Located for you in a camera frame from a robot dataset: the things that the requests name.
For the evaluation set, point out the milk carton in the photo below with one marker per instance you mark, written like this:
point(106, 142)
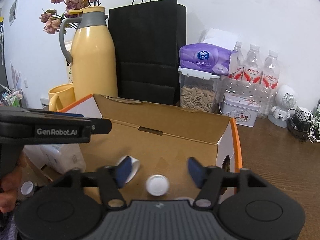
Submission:
point(69, 72)

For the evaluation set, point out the black paper bag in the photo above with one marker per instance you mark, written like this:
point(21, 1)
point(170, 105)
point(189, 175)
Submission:
point(147, 39)

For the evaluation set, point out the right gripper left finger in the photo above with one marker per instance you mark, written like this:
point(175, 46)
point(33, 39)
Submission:
point(110, 180)

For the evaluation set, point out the person left hand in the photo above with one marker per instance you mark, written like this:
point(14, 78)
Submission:
point(10, 184)

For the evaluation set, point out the yellow thermos jug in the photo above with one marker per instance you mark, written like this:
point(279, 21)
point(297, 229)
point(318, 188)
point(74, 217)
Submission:
point(92, 55)

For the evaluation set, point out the clear seed container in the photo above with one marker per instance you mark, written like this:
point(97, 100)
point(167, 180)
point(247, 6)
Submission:
point(199, 90)

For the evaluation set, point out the dried rose bouquet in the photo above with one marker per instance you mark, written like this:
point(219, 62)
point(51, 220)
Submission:
point(70, 2)

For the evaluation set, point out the white tin box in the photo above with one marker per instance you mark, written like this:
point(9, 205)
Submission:
point(243, 110)

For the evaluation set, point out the red orange cardboard box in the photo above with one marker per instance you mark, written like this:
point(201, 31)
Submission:
point(162, 138)

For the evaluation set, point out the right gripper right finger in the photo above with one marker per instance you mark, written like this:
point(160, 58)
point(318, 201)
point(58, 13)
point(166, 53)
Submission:
point(209, 180)

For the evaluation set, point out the water bottle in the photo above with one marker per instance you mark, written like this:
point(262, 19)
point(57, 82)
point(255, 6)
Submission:
point(268, 85)
point(232, 83)
point(251, 74)

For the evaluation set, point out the white robot speaker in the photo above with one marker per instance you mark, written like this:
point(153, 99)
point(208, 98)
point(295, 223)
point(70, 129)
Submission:
point(285, 99)

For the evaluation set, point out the purple tissue pack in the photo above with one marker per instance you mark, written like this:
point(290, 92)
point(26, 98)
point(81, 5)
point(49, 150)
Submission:
point(214, 53)

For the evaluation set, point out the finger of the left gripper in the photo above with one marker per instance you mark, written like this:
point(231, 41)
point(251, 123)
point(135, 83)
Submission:
point(68, 114)

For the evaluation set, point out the storage rack with items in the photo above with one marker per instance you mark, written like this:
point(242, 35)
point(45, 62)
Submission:
point(12, 97)

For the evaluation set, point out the yellow mug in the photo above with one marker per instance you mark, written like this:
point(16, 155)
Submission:
point(60, 97)

